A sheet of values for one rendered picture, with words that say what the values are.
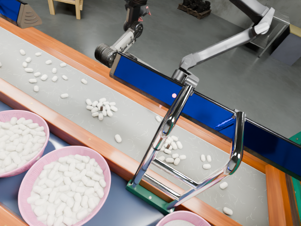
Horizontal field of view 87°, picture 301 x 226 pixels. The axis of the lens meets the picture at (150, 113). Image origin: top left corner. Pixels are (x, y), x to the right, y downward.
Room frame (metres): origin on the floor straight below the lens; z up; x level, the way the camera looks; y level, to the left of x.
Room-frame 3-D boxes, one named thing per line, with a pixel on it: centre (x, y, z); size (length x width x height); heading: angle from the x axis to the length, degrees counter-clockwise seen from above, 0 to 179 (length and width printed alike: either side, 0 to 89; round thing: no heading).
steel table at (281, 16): (5.49, -2.07, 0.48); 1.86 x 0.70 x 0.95; 161
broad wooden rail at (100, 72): (0.70, 0.23, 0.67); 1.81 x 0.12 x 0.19; 80
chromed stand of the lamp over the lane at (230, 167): (0.28, -0.13, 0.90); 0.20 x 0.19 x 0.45; 80
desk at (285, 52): (5.51, -2.99, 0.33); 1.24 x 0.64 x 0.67; 161
